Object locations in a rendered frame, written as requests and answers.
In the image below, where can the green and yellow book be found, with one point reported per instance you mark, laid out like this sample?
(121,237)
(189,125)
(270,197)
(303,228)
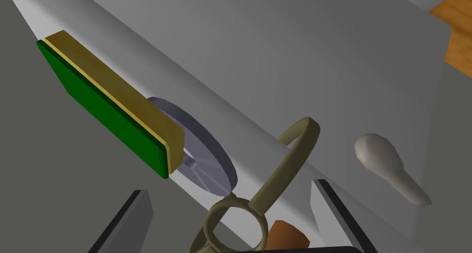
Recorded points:
(110,98)

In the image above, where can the pale grey spoon-shaped utensil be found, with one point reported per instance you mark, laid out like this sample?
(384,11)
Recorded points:
(379,157)

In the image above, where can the brown rounded block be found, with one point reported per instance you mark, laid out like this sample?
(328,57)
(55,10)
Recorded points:
(287,236)

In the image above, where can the grey round plate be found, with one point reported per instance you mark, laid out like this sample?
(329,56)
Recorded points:
(206,153)

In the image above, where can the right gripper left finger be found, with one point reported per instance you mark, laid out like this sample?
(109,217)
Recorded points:
(127,227)

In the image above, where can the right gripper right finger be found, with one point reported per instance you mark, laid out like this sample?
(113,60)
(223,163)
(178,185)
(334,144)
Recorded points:
(328,223)

